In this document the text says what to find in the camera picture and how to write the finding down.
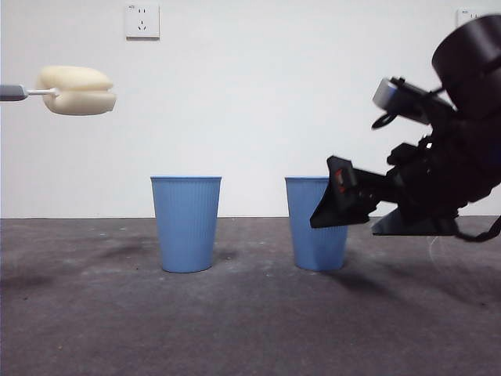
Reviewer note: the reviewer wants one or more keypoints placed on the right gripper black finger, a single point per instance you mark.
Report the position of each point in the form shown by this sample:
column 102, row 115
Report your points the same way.
column 340, row 207
column 411, row 227

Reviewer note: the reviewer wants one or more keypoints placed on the blue ribbed plastic cup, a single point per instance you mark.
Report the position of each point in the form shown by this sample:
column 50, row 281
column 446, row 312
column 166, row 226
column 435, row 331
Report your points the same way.
column 186, row 227
column 313, row 250

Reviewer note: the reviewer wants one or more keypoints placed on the pale grey right wrist camera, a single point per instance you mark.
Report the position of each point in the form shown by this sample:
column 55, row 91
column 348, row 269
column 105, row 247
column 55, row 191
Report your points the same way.
column 385, row 94

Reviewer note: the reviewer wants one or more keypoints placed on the black right camera mount bracket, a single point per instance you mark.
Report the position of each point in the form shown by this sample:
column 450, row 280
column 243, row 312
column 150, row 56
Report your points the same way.
column 424, row 96

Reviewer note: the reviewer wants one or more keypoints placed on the white wall socket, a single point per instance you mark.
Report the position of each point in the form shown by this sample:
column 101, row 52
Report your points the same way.
column 467, row 15
column 142, row 21

